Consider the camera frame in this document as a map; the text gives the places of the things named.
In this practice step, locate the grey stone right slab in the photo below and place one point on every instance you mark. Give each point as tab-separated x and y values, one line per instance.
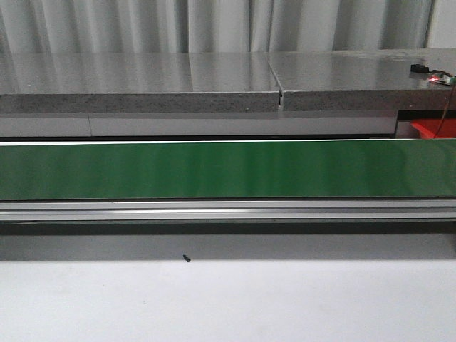
360	80

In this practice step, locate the small black sensor box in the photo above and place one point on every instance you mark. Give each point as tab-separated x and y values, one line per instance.
419	68

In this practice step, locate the green conveyor belt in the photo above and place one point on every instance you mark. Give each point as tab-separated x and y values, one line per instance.
319	168

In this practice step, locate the grey stone left slab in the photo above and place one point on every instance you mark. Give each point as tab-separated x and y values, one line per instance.
137	83

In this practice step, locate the green circuit board red LED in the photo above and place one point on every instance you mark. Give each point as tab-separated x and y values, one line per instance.
442	78

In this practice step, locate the grey stone slab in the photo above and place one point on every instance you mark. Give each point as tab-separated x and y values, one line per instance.
360	80
137	83

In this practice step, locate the red plastic bin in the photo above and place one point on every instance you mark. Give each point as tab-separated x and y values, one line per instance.
430	128

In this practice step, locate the grey pleated curtain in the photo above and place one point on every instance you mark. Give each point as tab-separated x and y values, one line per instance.
212	26

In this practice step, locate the aluminium conveyor frame rail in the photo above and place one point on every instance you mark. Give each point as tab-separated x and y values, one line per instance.
242	216

